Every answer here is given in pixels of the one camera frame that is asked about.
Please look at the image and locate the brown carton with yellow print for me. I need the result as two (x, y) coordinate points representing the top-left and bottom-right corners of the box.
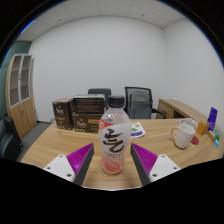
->
(71, 112), (104, 135)

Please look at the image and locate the orange box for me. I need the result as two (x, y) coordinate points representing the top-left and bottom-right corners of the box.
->
(196, 120), (210, 135)

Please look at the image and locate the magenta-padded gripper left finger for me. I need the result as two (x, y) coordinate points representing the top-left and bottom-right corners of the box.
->
(43, 142), (95, 187)

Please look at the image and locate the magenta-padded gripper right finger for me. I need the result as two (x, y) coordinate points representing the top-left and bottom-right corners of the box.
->
(130, 142), (182, 187)

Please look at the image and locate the pink drink bottle black cap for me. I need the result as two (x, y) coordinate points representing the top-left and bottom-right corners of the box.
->
(98, 95), (132, 175)

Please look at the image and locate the small brown carton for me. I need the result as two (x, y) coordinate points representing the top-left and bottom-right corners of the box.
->
(51, 97), (75, 131)

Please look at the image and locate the black mesh office chair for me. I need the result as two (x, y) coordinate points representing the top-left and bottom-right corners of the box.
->
(124, 86), (167, 120)

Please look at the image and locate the wooden cabinet with glass doors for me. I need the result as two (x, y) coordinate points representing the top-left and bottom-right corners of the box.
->
(4, 53), (38, 139)

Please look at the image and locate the flat round red coaster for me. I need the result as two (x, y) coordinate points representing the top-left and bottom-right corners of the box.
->
(190, 135), (200, 146)

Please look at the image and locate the dark padded office chair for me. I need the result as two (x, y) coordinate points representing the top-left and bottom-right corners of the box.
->
(87, 87), (112, 108)

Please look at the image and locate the white green printed leaflet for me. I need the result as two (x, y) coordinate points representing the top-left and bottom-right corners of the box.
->
(129, 121), (147, 139)

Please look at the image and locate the white floral print mug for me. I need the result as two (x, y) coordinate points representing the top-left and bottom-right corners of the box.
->
(170, 123), (196, 149)

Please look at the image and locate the black armchair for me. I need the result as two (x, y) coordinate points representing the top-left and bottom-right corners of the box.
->
(0, 115), (24, 161)

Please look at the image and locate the purple box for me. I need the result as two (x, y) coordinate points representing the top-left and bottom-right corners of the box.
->
(207, 106), (219, 132)

